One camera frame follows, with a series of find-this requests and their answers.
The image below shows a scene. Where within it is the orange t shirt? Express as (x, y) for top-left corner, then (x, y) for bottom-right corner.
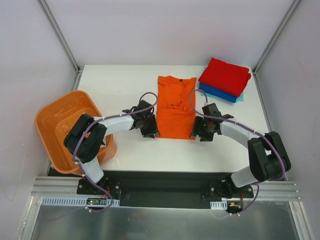
(156, 76), (197, 140)

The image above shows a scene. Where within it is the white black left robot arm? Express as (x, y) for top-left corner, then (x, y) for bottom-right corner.
(63, 100), (159, 195)

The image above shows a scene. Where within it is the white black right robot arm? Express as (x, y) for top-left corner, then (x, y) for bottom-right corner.
(191, 103), (292, 198)

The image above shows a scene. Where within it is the folded blue t shirt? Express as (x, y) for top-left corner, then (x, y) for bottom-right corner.
(198, 83), (242, 104)

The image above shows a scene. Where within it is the folded teal t shirt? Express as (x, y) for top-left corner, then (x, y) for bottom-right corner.
(199, 65), (245, 102)

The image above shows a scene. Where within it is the folded red t shirt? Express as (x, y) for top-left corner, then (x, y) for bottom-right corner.
(198, 57), (251, 97)

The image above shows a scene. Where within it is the orange plastic laundry basket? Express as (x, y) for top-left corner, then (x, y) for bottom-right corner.
(35, 90), (101, 175)

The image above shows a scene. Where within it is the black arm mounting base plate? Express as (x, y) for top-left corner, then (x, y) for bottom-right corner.
(47, 169), (287, 210)

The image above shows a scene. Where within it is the right white slotted cable duct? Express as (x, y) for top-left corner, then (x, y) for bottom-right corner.
(210, 200), (228, 210)

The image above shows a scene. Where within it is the white slotted cable duct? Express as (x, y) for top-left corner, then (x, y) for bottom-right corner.
(210, 200), (228, 210)
(41, 196), (120, 208)

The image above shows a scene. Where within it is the aluminium extrusion rail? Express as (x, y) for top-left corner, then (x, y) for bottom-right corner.
(30, 176), (303, 202)

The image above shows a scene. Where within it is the left white slotted cable duct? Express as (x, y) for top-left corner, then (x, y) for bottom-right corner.
(41, 196), (120, 208)

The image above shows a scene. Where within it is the right aluminium frame post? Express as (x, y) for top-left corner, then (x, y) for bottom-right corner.
(252, 0), (303, 76)

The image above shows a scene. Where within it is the aluminium frame post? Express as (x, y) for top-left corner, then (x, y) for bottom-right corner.
(252, 0), (303, 76)
(37, 0), (81, 74)

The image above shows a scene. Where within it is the left aluminium frame post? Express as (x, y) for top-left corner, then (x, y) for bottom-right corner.
(37, 0), (81, 74)

